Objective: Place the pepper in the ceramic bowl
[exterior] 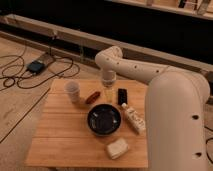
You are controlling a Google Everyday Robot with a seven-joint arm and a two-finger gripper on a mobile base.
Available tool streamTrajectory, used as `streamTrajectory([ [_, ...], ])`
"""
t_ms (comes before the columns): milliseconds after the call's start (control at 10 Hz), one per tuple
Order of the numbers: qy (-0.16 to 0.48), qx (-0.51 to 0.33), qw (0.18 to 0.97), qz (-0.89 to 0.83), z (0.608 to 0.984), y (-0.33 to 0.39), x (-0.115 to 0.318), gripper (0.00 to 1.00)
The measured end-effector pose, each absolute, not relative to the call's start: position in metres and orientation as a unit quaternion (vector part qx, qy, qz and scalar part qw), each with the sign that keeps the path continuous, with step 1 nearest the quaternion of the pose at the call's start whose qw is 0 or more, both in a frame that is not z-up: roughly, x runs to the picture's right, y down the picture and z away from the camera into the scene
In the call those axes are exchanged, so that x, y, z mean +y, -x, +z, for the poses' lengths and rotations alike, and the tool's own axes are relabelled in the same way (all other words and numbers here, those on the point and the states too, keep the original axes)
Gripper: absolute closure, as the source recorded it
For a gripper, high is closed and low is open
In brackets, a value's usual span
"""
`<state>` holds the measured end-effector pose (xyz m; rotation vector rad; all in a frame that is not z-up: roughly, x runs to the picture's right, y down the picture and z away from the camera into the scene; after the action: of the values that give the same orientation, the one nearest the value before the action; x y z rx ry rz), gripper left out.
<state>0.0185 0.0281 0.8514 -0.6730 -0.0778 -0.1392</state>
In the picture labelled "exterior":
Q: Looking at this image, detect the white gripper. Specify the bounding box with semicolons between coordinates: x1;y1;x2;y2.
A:
101;70;116;103

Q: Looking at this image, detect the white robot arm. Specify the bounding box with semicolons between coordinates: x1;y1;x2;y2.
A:
95;46;210;171

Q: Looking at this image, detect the dark ceramic bowl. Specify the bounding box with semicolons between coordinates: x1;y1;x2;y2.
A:
87;104;121;136

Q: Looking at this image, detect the black rectangular block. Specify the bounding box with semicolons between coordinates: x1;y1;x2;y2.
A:
118;89;127;105

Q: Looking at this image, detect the white bottle with label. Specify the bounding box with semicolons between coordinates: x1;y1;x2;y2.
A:
121;103;146;134

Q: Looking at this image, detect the wooden table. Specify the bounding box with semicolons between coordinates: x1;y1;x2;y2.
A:
26;79;148;169

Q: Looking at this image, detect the white folded sponge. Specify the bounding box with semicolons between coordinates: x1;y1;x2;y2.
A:
106;138;129;159

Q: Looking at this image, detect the black power adapter box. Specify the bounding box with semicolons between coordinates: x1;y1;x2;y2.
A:
27;61;45;74

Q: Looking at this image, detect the metal rail beam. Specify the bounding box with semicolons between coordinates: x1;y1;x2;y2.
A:
0;14;213;71

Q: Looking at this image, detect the black floor cable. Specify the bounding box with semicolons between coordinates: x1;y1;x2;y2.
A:
0;44;81;90

